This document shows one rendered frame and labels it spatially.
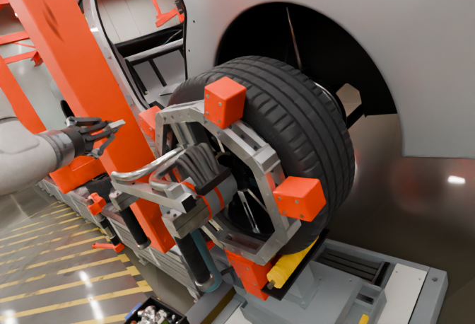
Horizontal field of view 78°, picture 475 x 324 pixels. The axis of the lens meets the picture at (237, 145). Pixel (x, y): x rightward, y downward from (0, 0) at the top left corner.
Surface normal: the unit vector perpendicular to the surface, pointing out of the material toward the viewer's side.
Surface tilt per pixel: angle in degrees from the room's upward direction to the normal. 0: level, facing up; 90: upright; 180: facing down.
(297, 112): 60
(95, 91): 90
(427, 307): 0
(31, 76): 90
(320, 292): 0
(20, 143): 75
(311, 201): 90
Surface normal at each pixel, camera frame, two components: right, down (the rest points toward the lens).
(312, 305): -0.35, -0.88
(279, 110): 0.33, -0.51
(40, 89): 0.59, 0.07
